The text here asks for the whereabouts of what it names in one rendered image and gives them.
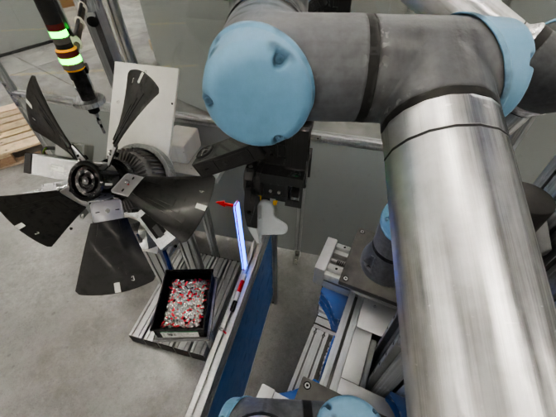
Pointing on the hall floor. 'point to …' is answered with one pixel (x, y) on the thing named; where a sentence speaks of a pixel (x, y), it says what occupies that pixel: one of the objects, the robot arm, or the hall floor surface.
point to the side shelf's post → (210, 233)
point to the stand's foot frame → (232, 270)
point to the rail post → (275, 268)
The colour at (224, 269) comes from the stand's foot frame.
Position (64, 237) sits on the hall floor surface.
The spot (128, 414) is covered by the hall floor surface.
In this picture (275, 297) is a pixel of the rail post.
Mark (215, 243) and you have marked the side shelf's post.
